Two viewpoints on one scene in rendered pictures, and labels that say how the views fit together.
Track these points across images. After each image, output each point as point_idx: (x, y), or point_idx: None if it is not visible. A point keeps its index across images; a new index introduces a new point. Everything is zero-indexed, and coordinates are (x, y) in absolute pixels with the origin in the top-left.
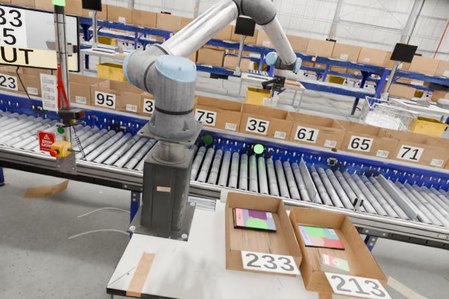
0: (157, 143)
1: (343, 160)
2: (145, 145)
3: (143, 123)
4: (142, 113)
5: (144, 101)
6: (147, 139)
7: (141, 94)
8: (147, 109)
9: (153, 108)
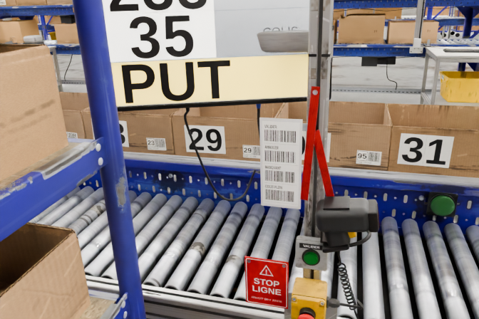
0: (456, 237)
1: None
2: (438, 247)
3: (405, 190)
4: (395, 167)
5: (402, 139)
6: (418, 226)
7: (392, 124)
8: (409, 157)
9: (423, 153)
